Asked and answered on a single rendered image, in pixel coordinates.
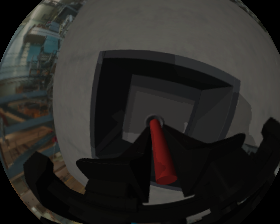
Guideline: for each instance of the red peg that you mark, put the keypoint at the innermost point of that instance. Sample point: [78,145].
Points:
[164,168]

